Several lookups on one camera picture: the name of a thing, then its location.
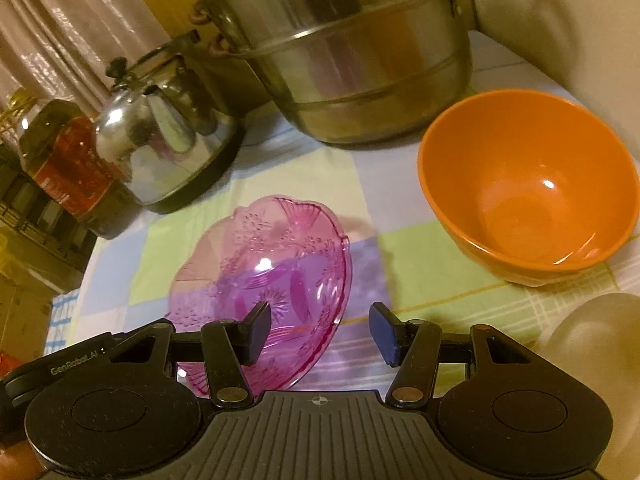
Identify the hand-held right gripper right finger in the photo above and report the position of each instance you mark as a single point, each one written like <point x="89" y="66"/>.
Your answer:
<point x="382" y="332"/>

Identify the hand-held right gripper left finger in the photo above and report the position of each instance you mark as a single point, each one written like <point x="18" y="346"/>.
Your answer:
<point x="260" y="332"/>

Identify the pink glass bowl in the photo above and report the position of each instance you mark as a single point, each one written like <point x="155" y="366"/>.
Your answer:
<point x="260" y="260"/>

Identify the orange plastic bowl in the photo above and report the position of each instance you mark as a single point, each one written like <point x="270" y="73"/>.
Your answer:
<point x="525" y="195"/>

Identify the frosted translucent bowl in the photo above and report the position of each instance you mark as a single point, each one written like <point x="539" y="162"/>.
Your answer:
<point x="595" y="340"/>

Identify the pastel checked tablecloth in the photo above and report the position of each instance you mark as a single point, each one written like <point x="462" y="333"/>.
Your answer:
<point x="390" y="175"/>

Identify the blue checked cloth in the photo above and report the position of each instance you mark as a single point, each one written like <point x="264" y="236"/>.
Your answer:
<point x="64" y="320"/>

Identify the stainless steel kettle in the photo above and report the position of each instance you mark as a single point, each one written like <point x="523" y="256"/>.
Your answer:
<point x="160" y="145"/>

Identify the dark metal rack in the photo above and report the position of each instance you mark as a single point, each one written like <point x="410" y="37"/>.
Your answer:
<point x="35" y="230"/>

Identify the oil bottle with red label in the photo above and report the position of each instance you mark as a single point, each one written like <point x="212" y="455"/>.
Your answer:
<point x="70" y="160"/>

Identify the stainless steel steamer pot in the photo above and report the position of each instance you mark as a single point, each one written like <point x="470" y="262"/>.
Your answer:
<point x="360" y="70"/>

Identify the pale pink curtain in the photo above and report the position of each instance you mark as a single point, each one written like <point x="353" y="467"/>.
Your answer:
<point x="60" y="25"/>

